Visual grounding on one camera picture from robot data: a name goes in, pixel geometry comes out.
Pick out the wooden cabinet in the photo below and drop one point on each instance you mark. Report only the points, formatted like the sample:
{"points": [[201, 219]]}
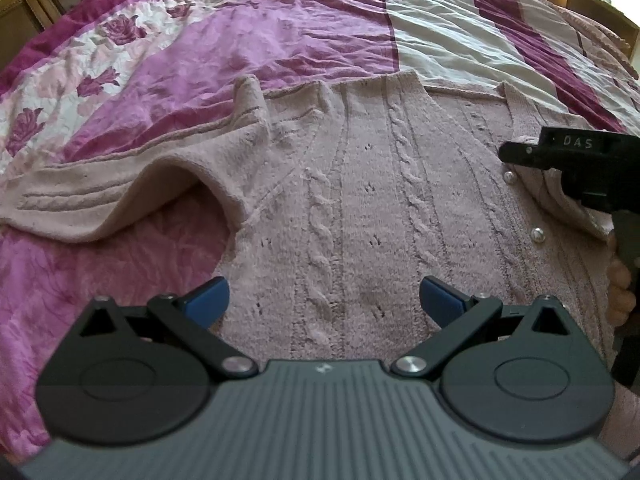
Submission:
{"points": [[35, 5]]}

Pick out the pink knitted blanket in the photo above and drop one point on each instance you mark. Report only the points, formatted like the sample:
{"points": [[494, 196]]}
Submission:
{"points": [[585, 30]]}

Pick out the person's right hand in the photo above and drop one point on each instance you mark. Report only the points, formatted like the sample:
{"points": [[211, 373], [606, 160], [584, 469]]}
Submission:
{"points": [[620, 285]]}

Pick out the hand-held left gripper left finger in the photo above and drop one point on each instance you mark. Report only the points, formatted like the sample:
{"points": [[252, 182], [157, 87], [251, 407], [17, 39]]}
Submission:
{"points": [[210, 300]]}

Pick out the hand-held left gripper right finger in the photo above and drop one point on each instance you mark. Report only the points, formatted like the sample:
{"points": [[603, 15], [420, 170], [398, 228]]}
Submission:
{"points": [[440, 300]]}

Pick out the purple floral bedspread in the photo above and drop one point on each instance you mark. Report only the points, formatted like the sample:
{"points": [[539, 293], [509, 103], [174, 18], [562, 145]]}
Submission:
{"points": [[210, 45]]}

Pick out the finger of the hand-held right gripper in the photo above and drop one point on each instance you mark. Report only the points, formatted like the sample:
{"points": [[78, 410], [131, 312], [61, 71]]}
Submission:
{"points": [[522, 152]]}

